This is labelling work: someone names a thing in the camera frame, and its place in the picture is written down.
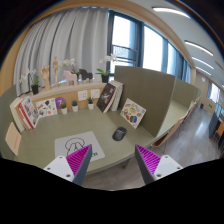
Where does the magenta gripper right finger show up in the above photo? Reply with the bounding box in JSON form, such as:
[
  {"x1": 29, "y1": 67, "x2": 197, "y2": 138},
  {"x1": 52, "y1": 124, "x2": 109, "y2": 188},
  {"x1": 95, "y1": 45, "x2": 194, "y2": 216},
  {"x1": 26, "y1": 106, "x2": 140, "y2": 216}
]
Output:
[{"x1": 135, "y1": 145, "x2": 182, "y2": 184}]

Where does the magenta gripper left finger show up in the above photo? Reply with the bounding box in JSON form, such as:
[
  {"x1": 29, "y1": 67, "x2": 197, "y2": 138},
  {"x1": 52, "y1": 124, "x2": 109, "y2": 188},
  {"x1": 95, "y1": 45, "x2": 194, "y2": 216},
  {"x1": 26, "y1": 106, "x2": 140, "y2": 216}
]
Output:
[{"x1": 44, "y1": 145, "x2": 92, "y2": 186}]

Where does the white printed mouse mat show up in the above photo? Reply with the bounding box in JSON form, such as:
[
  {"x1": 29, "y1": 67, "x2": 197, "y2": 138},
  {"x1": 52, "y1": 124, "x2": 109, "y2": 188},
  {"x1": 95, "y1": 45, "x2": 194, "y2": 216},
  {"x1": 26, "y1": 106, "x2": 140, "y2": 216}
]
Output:
[{"x1": 55, "y1": 131, "x2": 105, "y2": 162}]

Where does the dark grey computer mouse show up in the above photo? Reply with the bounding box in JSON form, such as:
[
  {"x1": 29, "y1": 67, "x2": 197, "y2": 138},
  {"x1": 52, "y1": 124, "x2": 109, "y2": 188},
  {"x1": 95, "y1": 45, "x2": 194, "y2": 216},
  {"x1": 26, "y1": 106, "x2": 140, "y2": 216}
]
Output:
[{"x1": 112, "y1": 127, "x2": 127, "y2": 141}]

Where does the colourful illustrated picture book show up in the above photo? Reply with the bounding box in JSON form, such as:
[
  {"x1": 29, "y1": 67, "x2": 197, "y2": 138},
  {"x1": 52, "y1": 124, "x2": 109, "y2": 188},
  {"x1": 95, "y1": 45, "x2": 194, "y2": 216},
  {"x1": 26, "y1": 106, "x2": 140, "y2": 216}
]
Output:
[{"x1": 120, "y1": 98, "x2": 146, "y2": 128}]

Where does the small potted plant middle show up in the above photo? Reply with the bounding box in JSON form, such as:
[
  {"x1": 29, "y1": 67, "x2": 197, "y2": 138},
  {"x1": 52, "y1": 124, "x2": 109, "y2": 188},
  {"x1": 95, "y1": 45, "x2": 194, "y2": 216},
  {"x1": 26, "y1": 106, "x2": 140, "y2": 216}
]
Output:
[{"x1": 72, "y1": 100, "x2": 78, "y2": 112}]

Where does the small potted plant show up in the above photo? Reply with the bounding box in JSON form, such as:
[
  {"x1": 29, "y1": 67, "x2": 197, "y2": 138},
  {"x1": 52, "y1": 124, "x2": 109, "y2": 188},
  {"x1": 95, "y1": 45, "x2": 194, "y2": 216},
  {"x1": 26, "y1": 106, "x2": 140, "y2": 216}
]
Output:
[
  {"x1": 60, "y1": 103, "x2": 68, "y2": 115},
  {"x1": 72, "y1": 100, "x2": 78, "y2": 112},
  {"x1": 87, "y1": 97, "x2": 94, "y2": 110}
]

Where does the small potted plant left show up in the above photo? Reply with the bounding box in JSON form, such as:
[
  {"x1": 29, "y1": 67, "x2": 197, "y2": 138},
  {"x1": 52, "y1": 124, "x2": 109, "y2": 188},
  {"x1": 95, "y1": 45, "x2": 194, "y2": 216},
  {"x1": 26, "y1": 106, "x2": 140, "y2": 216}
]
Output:
[{"x1": 60, "y1": 103, "x2": 68, "y2": 115}]

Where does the white illustrated card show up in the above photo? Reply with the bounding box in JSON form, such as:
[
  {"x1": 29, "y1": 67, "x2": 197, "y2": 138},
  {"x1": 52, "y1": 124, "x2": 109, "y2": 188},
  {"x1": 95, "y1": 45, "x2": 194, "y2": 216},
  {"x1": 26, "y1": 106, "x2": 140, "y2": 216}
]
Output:
[{"x1": 36, "y1": 98, "x2": 57, "y2": 117}]

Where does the tan paper card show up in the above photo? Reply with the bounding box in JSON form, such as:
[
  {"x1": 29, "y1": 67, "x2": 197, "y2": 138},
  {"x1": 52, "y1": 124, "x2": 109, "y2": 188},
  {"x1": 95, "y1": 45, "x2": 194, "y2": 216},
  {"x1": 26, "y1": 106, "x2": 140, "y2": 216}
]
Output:
[{"x1": 5, "y1": 123, "x2": 22, "y2": 155}]

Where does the purple round card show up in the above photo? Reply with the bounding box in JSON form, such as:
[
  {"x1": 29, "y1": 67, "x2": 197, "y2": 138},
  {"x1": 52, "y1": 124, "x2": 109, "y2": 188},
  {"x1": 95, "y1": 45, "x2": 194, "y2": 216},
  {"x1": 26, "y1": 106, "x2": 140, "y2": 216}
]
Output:
[{"x1": 55, "y1": 97, "x2": 66, "y2": 109}]

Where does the small potted plant right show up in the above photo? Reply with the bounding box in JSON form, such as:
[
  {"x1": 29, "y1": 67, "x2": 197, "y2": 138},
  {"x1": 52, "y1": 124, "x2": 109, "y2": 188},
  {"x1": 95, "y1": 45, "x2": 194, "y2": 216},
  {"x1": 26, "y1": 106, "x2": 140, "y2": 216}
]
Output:
[{"x1": 87, "y1": 97, "x2": 94, "y2": 110}]

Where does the dark cover leaning book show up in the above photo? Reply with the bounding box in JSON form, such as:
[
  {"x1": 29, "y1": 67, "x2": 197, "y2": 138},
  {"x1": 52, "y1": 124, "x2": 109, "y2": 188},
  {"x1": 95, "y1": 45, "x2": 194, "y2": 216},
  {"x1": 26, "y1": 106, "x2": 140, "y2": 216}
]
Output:
[{"x1": 97, "y1": 83, "x2": 116, "y2": 113}]

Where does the olive green desk divider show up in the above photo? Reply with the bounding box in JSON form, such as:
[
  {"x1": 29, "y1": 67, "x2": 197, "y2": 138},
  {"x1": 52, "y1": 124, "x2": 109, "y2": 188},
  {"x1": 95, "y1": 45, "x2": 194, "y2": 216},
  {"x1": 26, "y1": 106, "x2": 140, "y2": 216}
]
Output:
[{"x1": 114, "y1": 66, "x2": 201, "y2": 137}]

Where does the beige leaning book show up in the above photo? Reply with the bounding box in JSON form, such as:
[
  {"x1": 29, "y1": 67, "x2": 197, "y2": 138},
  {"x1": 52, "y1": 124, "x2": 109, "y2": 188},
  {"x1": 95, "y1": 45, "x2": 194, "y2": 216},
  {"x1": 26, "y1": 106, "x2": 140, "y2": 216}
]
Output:
[{"x1": 10, "y1": 97, "x2": 25, "y2": 132}]

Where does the white leaning book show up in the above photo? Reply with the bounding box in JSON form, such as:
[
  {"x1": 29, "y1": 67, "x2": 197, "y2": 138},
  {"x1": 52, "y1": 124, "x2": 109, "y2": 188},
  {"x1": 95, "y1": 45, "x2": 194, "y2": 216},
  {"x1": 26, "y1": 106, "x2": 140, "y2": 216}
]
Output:
[{"x1": 110, "y1": 80, "x2": 124, "y2": 111}]

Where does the pink wooden horse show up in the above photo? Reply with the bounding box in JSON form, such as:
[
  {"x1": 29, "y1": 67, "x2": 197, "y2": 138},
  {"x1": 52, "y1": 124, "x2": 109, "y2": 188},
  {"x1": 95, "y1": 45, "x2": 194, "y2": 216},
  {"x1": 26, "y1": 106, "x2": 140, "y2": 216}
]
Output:
[{"x1": 63, "y1": 70, "x2": 77, "y2": 84}]

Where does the dark wooden horse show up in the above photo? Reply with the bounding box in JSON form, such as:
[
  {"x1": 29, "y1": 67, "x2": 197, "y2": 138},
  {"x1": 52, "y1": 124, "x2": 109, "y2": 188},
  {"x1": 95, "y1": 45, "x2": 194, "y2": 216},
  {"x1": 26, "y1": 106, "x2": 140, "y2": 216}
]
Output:
[{"x1": 79, "y1": 69, "x2": 93, "y2": 80}]

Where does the white orchid black pot left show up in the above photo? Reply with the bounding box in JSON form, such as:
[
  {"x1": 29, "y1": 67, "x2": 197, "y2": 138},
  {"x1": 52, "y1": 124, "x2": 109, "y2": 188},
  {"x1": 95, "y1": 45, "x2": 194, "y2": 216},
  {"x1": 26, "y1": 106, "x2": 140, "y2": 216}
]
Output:
[{"x1": 19, "y1": 69, "x2": 39, "y2": 95}]

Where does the white orchid black pot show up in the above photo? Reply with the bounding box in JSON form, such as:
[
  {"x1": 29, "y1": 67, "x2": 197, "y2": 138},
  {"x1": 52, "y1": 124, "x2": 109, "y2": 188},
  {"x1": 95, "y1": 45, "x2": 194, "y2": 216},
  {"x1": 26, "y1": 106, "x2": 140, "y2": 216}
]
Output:
[
  {"x1": 97, "y1": 54, "x2": 117, "y2": 83},
  {"x1": 19, "y1": 69, "x2": 39, "y2": 95}
]

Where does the white orchid black pot right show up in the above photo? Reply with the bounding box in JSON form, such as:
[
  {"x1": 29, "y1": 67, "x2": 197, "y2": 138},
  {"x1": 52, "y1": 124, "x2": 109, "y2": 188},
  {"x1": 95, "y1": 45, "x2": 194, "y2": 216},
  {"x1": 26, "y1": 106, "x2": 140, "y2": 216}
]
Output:
[{"x1": 97, "y1": 54, "x2": 117, "y2": 83}]

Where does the wooden hand model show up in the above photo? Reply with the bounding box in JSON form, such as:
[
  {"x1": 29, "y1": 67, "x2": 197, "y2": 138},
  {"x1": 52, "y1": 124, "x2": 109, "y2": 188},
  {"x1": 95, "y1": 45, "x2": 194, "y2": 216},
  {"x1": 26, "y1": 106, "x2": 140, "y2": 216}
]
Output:
[{"x1": 41, "y1": 66, "x2": 50, "y2": 91}]

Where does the wooden artist mannequin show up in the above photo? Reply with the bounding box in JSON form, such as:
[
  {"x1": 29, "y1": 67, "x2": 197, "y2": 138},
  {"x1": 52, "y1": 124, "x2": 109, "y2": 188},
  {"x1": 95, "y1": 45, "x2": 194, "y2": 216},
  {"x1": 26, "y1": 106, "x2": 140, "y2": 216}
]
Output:
[{"x1": 53, "y1": 56, "x2": 62, "y2": 87}]

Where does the white orchid middle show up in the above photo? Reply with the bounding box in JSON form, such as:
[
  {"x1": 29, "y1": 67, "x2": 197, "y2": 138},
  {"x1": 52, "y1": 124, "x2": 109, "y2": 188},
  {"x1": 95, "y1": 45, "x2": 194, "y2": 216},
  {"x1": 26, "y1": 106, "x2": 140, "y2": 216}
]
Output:
[{"x1": 63, "y1": 58, "x2": 80, "y2": 76}]

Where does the grey curtain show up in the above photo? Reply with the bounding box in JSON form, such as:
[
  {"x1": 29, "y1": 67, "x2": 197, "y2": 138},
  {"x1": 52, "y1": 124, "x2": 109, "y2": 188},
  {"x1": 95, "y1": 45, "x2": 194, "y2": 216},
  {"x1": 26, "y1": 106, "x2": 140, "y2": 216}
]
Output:
[{"x1": 14, "y1": 7, "x2": 108, "y2": 96}]

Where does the white wall socket left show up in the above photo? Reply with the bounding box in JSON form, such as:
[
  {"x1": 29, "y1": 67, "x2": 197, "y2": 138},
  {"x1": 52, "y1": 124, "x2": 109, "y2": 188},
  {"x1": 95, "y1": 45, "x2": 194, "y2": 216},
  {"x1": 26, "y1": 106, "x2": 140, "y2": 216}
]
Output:
[{"x1": 78, "y1": 90, "x2": 88, "y2": 101}]

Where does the white wall socket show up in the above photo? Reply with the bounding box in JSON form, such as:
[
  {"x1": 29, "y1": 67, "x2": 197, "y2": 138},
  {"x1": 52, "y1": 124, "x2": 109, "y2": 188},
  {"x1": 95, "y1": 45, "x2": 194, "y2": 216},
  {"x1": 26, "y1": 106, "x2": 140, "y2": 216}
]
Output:
[
  {"x1": 78, "y1": 90, "x2": 88, "y2": 101},
  {"x1": 91, "y1": 89, "x2": 100, "y2": 99}
]

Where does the white wall socket right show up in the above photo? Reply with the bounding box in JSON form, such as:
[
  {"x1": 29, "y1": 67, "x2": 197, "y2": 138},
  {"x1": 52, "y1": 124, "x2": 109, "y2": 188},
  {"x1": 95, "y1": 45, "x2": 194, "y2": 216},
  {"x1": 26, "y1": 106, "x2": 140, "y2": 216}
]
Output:
[{"x1": 91, "y1": 89, "x2": 100, "y2": 99}]

